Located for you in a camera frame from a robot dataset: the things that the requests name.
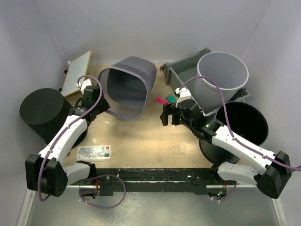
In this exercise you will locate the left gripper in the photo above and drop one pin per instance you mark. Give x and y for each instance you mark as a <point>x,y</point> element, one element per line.
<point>104,106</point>

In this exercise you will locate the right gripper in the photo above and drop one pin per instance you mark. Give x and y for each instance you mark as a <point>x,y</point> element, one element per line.
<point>170,109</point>

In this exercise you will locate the grey mesh bin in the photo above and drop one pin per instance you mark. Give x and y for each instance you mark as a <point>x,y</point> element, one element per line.
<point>127,85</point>

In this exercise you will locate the black ribbed bin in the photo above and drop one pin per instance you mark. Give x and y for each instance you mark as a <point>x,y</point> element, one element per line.
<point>45,111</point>

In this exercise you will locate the light grey round bin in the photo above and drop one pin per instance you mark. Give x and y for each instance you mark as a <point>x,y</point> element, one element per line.
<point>218,69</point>

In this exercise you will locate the black smooth round bin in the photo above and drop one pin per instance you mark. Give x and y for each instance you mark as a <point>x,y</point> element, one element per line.
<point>246,121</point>

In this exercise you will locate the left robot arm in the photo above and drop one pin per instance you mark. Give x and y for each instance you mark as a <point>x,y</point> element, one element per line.
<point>45,172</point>

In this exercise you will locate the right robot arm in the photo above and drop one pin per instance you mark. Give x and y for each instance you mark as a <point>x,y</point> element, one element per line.
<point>268,171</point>

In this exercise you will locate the pink plastic clip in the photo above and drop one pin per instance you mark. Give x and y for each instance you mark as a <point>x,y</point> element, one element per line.
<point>161,101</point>

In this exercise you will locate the green small box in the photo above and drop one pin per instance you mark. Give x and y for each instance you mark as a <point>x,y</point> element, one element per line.
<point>171,98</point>

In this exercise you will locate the grey plastic tray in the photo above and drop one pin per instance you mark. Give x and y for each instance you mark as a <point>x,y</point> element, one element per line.
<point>184,71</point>

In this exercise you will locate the yellow edged whiteboard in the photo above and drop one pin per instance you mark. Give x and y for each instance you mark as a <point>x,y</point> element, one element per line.
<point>77,68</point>

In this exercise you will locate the white printed card package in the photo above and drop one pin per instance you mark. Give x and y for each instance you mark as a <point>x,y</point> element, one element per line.
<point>94,153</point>

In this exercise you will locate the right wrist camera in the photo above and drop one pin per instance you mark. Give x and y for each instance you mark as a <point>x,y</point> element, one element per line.
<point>182,94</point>

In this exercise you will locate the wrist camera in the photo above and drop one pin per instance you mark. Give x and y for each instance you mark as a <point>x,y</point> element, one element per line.
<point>182,94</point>
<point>84,84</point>

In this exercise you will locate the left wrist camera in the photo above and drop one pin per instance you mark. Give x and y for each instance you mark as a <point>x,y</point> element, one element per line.
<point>84,84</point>

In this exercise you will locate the black base frame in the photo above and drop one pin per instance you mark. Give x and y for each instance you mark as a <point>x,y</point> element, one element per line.
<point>166,180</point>

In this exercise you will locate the aluminium rail frame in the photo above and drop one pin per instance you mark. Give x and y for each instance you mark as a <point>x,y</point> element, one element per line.
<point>246,207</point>

